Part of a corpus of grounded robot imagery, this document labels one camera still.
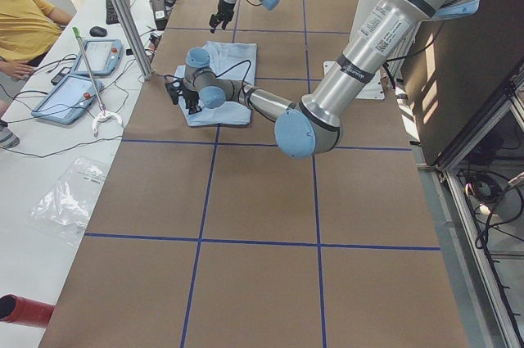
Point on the black computer mouse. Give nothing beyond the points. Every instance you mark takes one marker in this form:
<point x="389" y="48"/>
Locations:
<point x="98" y="31"/>

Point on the aluminium frame post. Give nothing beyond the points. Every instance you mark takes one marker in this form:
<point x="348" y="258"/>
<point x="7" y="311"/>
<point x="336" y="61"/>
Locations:
<point x="133" y="37"/>

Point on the far blue teach pendant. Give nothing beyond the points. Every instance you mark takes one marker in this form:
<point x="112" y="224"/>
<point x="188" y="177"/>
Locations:
<point x="103" y="55"/>

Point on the clear plastic bag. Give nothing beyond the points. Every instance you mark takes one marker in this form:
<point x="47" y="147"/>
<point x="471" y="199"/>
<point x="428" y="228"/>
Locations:
<point x="65" y="209"/>

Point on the red cylinder post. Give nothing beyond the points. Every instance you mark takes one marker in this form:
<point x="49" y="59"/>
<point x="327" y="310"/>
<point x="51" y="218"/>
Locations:
<point x="23" y="311"/>

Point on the blue teach pendant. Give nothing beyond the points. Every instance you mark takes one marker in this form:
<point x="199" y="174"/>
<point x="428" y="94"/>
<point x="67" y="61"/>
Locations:
<point x="103" y="55"/>
<point x="67" y="101"/>

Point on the white reacher grabber stick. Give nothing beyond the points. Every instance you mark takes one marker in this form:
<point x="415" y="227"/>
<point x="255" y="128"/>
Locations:
<point x="104" y="115"/>

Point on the near blue teach pendant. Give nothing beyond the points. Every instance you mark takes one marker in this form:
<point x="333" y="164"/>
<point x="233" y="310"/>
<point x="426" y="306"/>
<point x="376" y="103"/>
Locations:
<point x="67" y="101"/>

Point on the person in yellow shirt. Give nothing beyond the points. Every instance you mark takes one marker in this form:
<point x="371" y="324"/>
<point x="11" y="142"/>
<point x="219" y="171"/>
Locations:
<point x="29" y="29"/>

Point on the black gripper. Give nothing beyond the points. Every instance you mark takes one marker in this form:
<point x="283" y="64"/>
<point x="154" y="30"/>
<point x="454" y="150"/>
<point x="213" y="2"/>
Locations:
<point x="190" y="97"/>
<point x="224" y="6"/>

